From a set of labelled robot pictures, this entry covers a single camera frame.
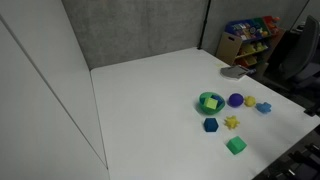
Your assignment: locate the yellow-green foam block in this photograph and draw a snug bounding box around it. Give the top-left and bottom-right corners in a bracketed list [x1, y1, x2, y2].
[204, 97, 220, 111]

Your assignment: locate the blue foam block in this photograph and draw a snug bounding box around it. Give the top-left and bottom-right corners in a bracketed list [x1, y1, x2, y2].
[211, 94, 225, 105]

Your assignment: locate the dark blue hexagonal block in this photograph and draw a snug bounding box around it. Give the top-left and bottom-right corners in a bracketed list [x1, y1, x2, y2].
[203, 117, 220, 133]

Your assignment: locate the green bowl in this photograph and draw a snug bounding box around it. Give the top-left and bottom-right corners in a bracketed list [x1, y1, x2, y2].
[198, 91, 226, 116]

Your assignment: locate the gray metal mounting plate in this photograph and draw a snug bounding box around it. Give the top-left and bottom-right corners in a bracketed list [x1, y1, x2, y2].
[219, 65, 250, 82]

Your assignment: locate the purple ball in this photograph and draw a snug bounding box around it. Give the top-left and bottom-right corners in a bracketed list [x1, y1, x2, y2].
[228, 92, 245, 109]

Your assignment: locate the yellow spiky star toy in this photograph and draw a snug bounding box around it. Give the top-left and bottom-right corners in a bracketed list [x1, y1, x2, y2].
[223, 115, 241, 131]

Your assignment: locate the black stand pole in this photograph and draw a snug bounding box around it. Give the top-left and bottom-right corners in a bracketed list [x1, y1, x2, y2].
[196, 0, 212, 51]

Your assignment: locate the yellow knobby toy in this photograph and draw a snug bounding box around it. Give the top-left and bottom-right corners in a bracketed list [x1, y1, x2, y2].
[243, 95, 257, 108]

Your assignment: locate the green foam cube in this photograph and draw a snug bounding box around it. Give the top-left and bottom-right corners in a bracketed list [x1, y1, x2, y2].
[226, 135, 248, 156]

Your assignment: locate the toy shelf with coloured bins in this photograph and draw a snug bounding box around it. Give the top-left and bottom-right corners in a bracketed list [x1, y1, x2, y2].
[215, 15, 286, 69]

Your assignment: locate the light blue foam toy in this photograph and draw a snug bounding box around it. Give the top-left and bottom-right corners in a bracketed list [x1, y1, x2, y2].
[255, 101, 273, 115]

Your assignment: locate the gray office chair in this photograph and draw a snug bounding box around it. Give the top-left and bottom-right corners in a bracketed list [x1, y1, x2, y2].
[266, 14, 320, 93]

